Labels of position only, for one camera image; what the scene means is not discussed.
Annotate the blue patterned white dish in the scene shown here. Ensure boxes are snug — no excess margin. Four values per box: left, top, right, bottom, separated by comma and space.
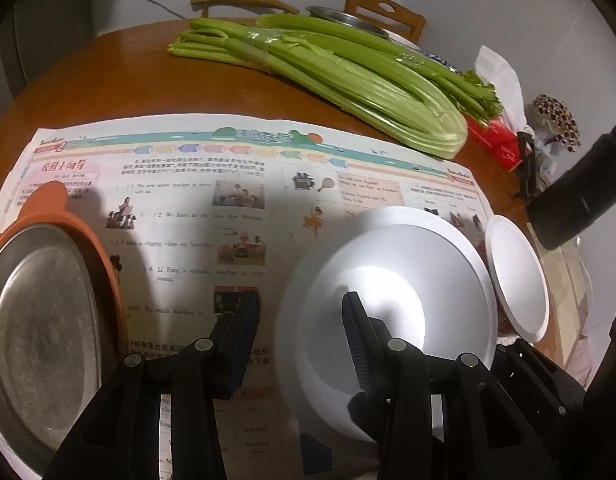
388, 32, 461, 73

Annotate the round metal plate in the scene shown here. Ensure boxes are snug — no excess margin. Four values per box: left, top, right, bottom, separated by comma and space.
0, 225, 119, 466

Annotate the printed newspaper sheet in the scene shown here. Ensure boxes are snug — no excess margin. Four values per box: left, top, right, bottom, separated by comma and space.
0, 119, 491, 480

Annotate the orange wooden chair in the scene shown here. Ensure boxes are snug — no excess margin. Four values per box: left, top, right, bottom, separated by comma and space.
344, 0, 426, 43

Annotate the wooden chair backrest left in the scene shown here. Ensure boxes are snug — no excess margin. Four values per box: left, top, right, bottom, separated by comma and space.
190, 0, 301, 18

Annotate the shallow steel basin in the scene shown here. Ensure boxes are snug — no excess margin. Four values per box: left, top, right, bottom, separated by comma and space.
305, 5, 391, 41

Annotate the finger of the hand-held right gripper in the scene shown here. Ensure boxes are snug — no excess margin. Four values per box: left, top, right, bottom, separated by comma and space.
490, 337, 586, 423

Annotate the black clip object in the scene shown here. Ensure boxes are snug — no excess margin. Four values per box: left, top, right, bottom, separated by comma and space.
515, 131, 541, 206

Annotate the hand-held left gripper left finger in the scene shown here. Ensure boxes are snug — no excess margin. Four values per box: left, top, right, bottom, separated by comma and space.
52, 287, 263, 480

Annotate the reddish-brown plastic plate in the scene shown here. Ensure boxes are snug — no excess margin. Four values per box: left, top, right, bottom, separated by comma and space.
0, 181, 131, 361

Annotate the white tissue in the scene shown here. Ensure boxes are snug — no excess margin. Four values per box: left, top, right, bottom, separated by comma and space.
470, 45, 531, 128

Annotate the beaded ornament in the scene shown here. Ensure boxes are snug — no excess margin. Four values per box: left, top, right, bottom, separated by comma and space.
530, 94, 584, 153

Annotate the black cylindrical bottle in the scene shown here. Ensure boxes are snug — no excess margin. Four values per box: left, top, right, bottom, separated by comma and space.
528, 124, 616, 252

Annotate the small white bowl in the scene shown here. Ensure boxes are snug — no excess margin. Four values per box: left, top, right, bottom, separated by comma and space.
484, 214, 551, 345

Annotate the celery bunch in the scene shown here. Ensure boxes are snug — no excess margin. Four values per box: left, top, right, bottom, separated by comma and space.
168, 14, 504, 157

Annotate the red tissue box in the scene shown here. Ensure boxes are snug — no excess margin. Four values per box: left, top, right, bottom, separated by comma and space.
463, 114, 526, 173

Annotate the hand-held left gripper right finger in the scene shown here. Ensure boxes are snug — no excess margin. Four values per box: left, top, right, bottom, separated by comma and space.
341, 290, 554, 480

